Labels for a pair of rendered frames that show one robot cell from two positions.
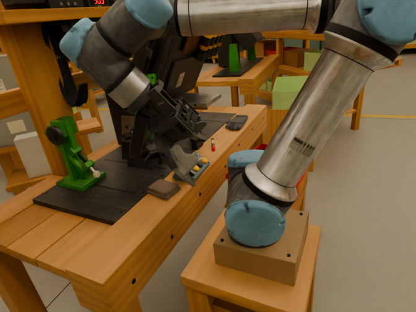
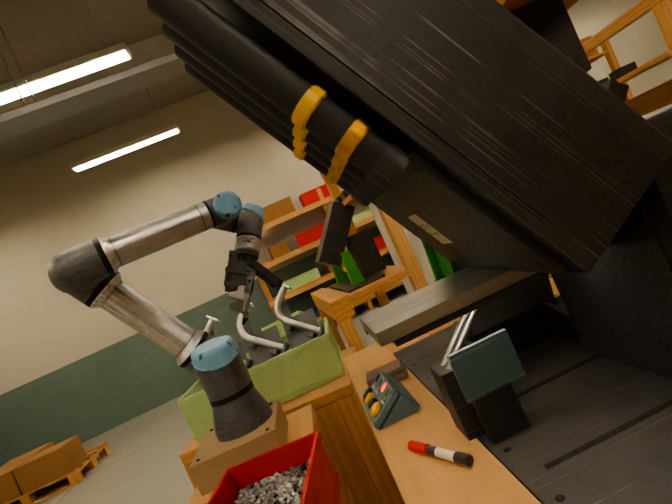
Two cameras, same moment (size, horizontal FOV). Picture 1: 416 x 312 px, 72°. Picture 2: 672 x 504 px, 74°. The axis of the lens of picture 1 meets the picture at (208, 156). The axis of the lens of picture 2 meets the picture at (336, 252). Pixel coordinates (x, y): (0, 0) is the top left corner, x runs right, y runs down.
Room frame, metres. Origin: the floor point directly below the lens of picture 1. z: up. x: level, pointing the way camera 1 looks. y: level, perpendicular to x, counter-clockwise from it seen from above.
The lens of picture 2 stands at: (1.81, -0.40, 1.26)
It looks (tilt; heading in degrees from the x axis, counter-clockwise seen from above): 1 degrees down; 147
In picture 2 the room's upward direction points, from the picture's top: 24 degrees counter-clockwise
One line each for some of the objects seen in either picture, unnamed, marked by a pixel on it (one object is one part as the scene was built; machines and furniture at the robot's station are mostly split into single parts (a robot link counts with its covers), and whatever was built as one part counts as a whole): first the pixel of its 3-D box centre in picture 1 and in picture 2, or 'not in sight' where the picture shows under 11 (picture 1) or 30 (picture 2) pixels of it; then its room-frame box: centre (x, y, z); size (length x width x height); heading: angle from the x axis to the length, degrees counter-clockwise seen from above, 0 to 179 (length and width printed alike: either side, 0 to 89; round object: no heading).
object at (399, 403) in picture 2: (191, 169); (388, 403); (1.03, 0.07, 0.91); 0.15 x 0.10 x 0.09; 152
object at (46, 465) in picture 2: not in sight; (41, 471); (-4.96, -1.08, 0.22); 1.20 x 0.81 x 0.44; 61
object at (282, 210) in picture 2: not in sight; (342, 247); (-4.50, 3.87, 1.14); 3.01 x 0.54 x 2.28; 66
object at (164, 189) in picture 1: (163, 188); (386, 374); (0.90, 0.17, 0.92); 0.10 x 0.08 x 0.03; 52
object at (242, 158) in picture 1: (251, 177); (219, 365); (0.62, -0.10, 1.09); 0.13 x 0.12 x 0.14; 171
